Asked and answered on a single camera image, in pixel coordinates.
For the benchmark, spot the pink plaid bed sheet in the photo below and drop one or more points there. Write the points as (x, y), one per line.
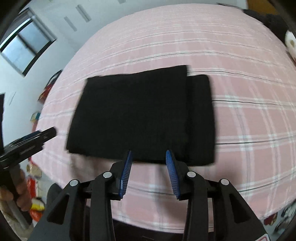
(214, 84)

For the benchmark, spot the black clothing pile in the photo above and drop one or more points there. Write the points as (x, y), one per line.
(274, 22)

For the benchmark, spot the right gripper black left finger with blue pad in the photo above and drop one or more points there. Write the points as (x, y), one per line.
(82, 211)

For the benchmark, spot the brown wooden headboard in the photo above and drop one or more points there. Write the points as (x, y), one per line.
(262, 6)

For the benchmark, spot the white heart-print pillow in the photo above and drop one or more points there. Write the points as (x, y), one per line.
(290, 42)

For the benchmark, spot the person's left hand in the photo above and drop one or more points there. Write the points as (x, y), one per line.
(14, 188)

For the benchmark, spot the window with black frame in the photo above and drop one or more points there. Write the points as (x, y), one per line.
(26, 39)

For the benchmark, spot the black pants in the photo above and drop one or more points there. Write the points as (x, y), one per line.
(147, 113)

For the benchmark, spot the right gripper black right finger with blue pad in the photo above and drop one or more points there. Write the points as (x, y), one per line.
(215, 210)

